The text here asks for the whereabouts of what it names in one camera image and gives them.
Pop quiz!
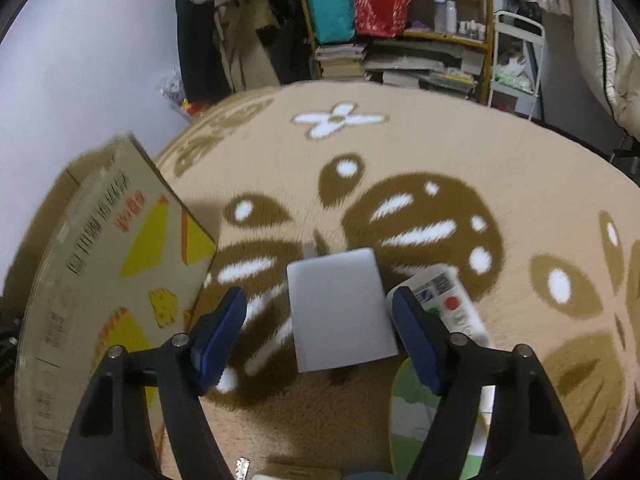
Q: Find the beige hanging coat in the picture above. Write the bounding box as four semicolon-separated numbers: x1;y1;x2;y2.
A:
215;0;280;93

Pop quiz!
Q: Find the white rectangular power adapter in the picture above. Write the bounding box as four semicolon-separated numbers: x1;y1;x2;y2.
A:
286;248;398;373

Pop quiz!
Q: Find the wooden bookshelf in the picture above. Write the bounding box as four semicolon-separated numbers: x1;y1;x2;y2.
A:
302;0;494;104

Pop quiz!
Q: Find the black hanging coat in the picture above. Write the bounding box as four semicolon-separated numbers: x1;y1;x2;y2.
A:
175;0;232;105

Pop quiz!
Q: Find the white metal rack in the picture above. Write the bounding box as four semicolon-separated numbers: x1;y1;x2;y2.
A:
487;10;547;120

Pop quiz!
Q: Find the red patterned gift bag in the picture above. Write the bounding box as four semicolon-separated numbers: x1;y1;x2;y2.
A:
354;0;412;39

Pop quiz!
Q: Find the white plastic bottle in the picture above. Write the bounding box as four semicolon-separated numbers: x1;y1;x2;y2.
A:
434;0;447;34

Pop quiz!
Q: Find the white remote control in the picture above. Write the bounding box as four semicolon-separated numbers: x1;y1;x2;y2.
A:
386;263;494;348

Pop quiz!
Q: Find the snack bag on floor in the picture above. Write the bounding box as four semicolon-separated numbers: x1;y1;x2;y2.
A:
158;70;212;122

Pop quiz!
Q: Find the teal bag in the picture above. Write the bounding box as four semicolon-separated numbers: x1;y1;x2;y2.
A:
307;0;355;44

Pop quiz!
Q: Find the green oval hand fan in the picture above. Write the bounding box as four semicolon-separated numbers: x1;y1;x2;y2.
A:
388;359;495;479

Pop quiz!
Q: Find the stack of books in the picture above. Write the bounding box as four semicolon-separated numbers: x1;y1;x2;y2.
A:
314;44;367;80

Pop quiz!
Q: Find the cardboard box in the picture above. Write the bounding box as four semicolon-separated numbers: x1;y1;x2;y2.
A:
6;136;216;478

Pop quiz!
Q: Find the white quilted bedding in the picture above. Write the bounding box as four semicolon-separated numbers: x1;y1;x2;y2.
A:
526;0;639;138

